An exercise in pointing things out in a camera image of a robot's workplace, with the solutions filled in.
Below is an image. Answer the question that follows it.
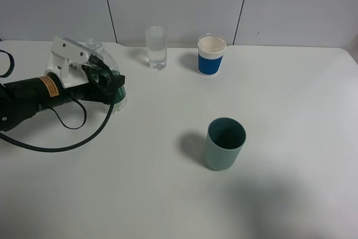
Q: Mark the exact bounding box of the black braided cable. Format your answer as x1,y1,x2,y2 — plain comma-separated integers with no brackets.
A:
0,57,117,153

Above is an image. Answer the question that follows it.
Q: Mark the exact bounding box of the tall clear glass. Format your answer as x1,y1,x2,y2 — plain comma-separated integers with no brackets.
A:
145,26,167,71

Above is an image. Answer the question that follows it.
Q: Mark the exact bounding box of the clear bottle with green label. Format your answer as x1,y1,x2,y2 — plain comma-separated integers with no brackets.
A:
85,39,128,114

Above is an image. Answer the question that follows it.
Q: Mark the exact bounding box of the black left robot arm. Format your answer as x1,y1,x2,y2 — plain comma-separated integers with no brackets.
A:
1,68,125,132

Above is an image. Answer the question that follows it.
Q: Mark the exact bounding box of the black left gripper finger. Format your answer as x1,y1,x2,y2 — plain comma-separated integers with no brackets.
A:
105,74,125,93

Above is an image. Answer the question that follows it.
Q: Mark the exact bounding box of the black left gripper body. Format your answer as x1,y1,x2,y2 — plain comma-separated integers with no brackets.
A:
67,67,115,105

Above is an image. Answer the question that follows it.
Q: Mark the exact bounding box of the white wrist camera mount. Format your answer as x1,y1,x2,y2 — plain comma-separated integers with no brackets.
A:
45,36,92,88

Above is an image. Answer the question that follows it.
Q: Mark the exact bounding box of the teal green cup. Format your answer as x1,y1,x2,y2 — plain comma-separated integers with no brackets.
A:
204,118,247,171

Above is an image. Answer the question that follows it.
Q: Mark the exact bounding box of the blue and white paper cup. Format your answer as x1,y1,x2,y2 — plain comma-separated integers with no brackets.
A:
197,34,227,76

